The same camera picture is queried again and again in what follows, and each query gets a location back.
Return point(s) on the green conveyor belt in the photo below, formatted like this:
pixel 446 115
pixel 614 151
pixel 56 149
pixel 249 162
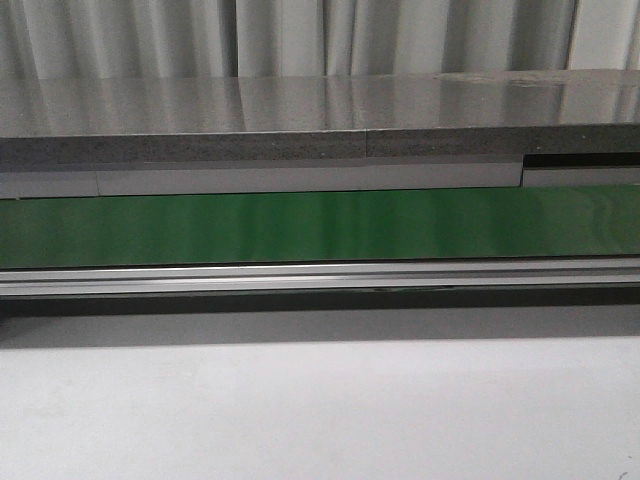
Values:
pixel 307 227

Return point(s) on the white pleated curtain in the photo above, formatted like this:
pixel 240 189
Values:
pixel 170 39

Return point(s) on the grey rear conveyor side rail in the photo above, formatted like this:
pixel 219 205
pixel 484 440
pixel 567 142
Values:
pixel 309 175

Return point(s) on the aluminium front conveyor rail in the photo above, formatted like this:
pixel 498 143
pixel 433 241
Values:
pixel 290 277

